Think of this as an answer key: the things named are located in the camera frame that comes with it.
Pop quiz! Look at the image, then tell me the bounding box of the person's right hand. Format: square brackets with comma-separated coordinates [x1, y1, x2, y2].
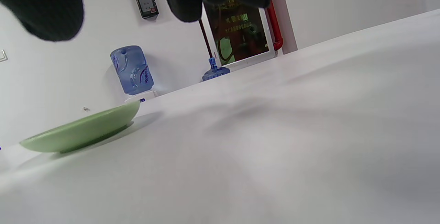
[0, 0, 327, 42]

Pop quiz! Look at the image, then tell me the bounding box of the green glass bottle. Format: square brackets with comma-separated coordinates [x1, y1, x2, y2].
[19, 100, 141, 154]

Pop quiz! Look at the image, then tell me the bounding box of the blue dispenser water jug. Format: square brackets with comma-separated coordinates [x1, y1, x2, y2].
[110, 45, 154, 95]

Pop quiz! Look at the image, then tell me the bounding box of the white water dispenser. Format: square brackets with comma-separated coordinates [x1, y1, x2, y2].
[124, 90, 159, 103]

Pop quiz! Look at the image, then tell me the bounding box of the cluster of blue water jugs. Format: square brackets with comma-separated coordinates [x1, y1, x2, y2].
[202, 57, 231, 82]

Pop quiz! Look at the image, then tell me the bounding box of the red pipe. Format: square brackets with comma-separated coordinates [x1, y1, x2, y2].
[265, 0, 284, 51]

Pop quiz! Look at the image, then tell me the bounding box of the black wall control panel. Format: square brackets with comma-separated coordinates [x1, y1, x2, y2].
[132, 0, 160, 20]

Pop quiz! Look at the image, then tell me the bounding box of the glass-fronted wall cabinet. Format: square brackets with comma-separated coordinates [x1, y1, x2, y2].
[199, 0, 277, 70]

